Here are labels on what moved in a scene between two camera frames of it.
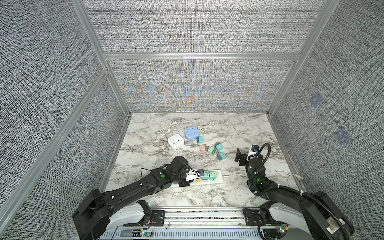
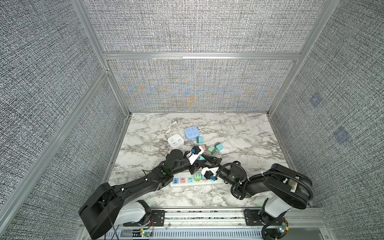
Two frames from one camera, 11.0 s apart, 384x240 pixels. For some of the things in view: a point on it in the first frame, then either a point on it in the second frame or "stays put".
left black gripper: (185, 183) to (197, 166)
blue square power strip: (192, 133) stays put
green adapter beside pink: (212, 150) stays put
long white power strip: (210, 177) stays put
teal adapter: (221, 156) to (201, 158)
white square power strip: (176, 140) stays put
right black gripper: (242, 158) to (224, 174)
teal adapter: (199, 139) stays put
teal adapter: (218, 146) stays put
